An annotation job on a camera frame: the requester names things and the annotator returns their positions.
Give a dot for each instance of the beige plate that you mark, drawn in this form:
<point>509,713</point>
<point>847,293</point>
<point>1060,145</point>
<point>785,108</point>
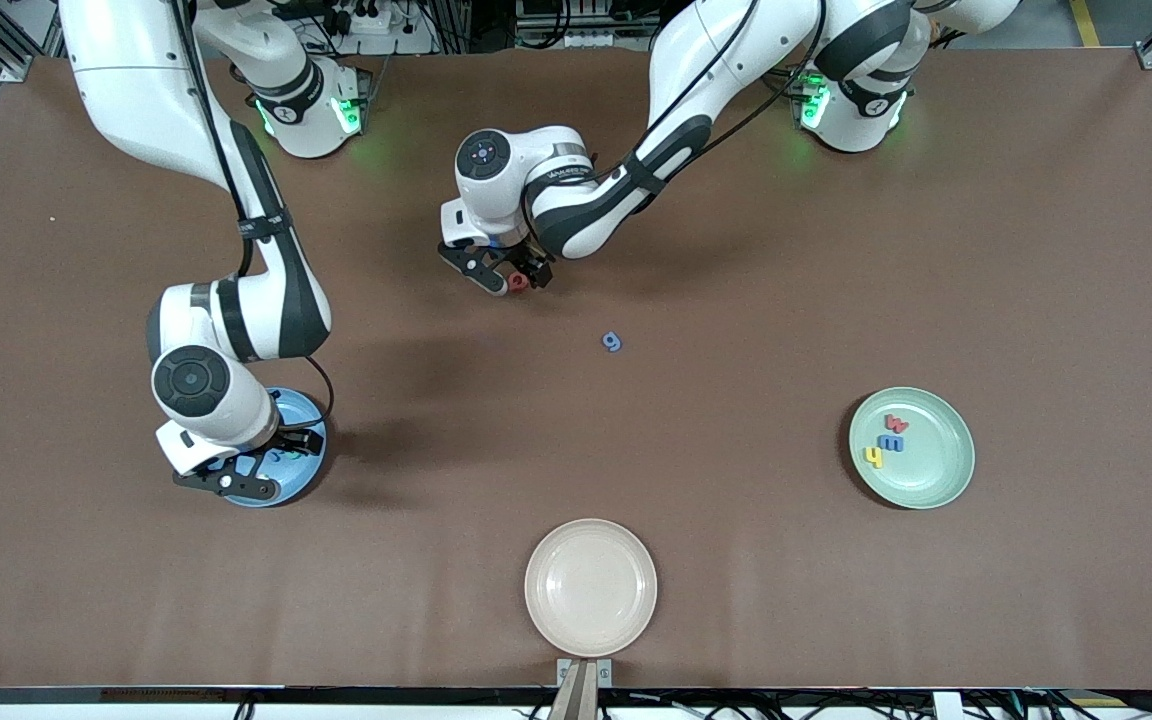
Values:
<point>591,587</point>

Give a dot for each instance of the pink foam letter Q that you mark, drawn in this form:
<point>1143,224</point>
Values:
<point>518,283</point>

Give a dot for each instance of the green plate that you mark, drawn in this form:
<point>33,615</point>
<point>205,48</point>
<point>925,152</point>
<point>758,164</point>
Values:
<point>936,470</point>

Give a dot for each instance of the yellow foam lowercase h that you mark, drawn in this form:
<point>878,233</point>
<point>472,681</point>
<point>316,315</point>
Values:
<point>874,457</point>

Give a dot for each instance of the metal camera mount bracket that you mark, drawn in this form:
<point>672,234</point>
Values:
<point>584,690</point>

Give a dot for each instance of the white power strip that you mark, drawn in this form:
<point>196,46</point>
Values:
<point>371,20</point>

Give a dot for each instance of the pink foam lowercase w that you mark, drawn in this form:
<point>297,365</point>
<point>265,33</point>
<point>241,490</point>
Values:
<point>896,424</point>

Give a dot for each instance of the blue foam lowercase g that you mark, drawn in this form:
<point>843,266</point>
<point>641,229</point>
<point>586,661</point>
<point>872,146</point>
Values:
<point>612,342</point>

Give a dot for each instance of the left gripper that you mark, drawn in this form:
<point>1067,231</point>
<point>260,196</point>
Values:
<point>533,266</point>

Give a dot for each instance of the blue foam lowercase m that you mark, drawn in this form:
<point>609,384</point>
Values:
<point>893,442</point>

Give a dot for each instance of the brown table cover sheet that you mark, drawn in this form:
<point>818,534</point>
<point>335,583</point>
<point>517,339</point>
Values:
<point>436,600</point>

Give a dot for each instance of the blue plate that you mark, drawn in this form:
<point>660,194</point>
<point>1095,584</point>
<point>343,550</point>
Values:
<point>308,478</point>

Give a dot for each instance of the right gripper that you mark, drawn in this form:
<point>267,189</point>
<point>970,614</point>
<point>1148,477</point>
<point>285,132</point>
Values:
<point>293,440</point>

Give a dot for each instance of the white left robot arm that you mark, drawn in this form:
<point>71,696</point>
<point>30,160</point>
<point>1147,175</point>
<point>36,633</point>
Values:
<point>696,60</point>

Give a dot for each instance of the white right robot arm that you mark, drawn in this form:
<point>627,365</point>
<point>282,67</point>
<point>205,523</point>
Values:
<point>136,100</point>

